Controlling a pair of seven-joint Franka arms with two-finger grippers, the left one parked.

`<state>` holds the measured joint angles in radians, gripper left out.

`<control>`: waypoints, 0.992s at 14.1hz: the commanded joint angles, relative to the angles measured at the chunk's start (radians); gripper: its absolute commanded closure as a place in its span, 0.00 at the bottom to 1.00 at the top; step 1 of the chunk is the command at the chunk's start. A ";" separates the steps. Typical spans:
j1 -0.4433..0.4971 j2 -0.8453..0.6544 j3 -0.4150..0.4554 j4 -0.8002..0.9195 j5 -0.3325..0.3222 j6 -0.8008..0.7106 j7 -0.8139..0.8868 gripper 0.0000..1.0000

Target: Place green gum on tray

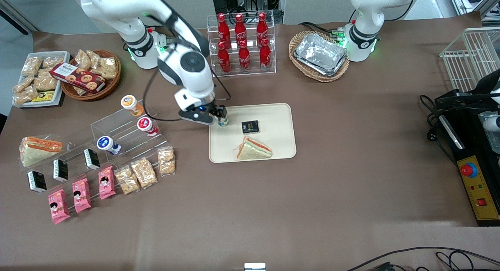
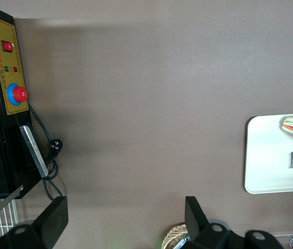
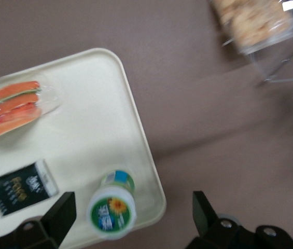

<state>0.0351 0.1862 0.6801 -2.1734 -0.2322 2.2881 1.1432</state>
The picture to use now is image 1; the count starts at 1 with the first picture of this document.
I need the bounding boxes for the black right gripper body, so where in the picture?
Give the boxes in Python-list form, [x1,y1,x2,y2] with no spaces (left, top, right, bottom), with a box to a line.
[191,102,224,119]

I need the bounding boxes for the beige serving tray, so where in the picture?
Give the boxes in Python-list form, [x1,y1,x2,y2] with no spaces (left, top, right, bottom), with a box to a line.
[209,103,297,163]

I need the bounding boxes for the red lid gum bottle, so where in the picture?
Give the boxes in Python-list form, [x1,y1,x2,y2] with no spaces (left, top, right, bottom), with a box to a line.
[137,117,160,137]

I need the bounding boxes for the orange lid gum bottle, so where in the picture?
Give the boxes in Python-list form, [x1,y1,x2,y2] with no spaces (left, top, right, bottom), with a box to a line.
[121,95,144,116]

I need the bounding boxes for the clear acrylic gum step stand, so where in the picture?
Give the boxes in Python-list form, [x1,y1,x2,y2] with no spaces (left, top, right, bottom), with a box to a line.
[91,99,169,167]

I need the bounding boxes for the light wicker foil-tray basket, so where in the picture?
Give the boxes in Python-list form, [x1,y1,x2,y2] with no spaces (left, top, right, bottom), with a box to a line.
[289,30,350,83]

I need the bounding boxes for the blue lid gum bottle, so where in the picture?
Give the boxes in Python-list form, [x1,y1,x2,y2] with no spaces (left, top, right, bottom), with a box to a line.
[96,136,122,155]

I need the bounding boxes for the aluminium foil tray stack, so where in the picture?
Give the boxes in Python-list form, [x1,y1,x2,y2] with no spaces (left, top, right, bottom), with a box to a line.
[294,33,348,77]

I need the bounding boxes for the white plastic snack tray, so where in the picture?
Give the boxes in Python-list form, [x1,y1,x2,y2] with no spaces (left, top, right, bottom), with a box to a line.
[12,51,71,109]

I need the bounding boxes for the small wrapped triangle sandwich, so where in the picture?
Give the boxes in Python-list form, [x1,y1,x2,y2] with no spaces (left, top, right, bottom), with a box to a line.
[236,136,273,160]

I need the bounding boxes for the clear acrylic bottle rack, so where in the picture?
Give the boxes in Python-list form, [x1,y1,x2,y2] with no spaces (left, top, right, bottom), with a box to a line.
[207,10,277,78]

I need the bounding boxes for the red cola bottle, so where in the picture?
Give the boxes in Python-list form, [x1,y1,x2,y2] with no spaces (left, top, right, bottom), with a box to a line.
[238,39,251,71]
[234,14,247,45]
[217,13,231,49]
[217,41,232,73]
[259,37,271,69]
[256,12,269,43]

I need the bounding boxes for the clear nut brittle packet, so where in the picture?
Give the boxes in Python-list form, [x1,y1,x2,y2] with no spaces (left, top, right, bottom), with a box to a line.
[157,146,176,176]
[114,166,140,195]
[130,157,158,190]

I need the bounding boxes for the black control box yellow panel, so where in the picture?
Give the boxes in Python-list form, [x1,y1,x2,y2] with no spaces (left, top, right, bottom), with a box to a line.
[437,107,500,227]

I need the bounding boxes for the brown wicker snack basket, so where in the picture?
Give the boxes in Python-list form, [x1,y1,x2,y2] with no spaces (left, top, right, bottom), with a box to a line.
[61,50,121,102]

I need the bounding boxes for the pink snack packet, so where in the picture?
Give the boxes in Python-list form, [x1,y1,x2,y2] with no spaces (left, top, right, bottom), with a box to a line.
[72,178,92,214]
[48,189,71,225]
[98,166,116,200]

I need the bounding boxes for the small black carton box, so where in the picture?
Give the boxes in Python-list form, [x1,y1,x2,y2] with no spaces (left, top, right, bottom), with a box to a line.
[27,171,47,193]
[53,159,69,182]
[84,148,101,170]

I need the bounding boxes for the red cookie box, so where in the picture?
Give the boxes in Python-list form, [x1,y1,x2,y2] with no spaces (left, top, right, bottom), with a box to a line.
[50,62,106,93]

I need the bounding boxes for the clear acrylic snack step stand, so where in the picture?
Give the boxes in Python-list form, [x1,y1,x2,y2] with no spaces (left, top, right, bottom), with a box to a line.
[18,134,103,193]

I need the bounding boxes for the clear nut brittle bag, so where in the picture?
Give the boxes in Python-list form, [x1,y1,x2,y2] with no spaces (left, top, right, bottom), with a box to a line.
[21,56,43,77]
[41,56,65,68]
[33,75,58,92]
[12,76,36,106]

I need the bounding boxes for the yellow snack packet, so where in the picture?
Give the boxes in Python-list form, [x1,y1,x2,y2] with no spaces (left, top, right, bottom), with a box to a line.
[31,91,55,103]

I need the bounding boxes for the large wrapped triangle sandwich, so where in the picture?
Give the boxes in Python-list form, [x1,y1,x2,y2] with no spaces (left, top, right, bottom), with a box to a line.
[20,136,63,167]

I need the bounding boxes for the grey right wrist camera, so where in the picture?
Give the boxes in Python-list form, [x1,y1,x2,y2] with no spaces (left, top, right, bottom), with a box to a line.
[179,110,214,126]

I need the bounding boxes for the white wire basket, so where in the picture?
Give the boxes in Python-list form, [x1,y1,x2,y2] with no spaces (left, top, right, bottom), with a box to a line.
[439,27,500,93]

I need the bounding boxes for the black cable bundle with plug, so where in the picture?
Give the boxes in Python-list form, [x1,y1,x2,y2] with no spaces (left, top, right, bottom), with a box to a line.
[419,94,457,162]

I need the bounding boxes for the black arm-mounted cable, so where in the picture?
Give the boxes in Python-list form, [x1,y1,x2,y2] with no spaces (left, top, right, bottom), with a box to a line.
[142,13,232,122]

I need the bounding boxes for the black base power cable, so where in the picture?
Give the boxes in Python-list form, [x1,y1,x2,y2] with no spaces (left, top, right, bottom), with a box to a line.
[299,22,346,39]

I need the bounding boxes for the long black floor cable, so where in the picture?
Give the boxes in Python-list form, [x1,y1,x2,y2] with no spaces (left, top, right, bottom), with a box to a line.
[346,246,500,271]

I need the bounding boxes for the looped black floor cable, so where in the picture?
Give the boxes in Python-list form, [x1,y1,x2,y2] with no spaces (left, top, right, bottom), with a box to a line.
[435,251,477,271]

